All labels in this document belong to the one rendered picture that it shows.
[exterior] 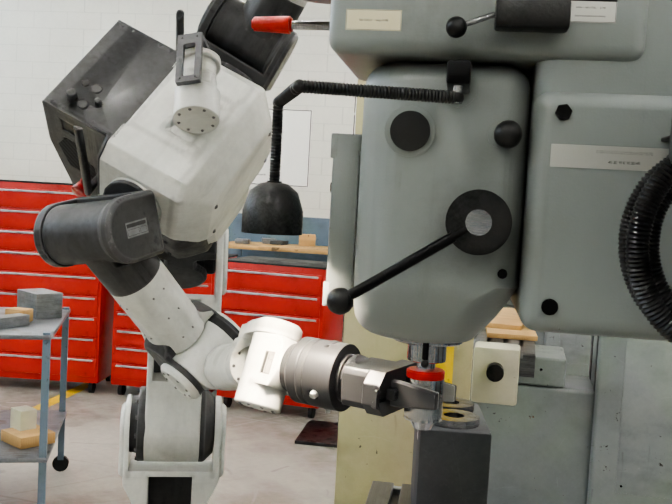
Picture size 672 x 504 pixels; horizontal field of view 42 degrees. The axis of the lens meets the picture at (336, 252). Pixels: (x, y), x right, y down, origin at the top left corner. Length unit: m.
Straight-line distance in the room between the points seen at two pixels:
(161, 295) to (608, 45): 0.74
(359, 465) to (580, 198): 2.08
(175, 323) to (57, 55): 10.05
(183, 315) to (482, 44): 0.66
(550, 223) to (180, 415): 0.94
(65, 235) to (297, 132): 9.05
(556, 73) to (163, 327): 0.71
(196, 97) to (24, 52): 10.32
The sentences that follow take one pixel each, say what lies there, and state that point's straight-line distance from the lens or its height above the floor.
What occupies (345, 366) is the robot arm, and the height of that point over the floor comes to 1.26.
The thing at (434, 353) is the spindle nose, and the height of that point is 1.29.
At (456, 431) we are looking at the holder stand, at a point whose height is 1.09.
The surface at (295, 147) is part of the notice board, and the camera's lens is 10.27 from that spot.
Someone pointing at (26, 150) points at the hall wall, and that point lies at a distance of 11.41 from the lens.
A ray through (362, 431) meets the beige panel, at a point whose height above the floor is 0.71.
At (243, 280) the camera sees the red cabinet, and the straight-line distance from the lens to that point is 5.79.
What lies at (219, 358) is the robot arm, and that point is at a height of 1.22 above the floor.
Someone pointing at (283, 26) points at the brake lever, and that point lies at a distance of 1.20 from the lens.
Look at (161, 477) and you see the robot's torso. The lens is 1.77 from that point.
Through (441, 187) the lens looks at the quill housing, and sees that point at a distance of 0.96.
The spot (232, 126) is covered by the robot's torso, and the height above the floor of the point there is 1.57.
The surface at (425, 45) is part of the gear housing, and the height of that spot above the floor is 1.64.
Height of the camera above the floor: 1.48
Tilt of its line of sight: 4 degrees down
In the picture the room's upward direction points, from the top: 3 degrees clockwise
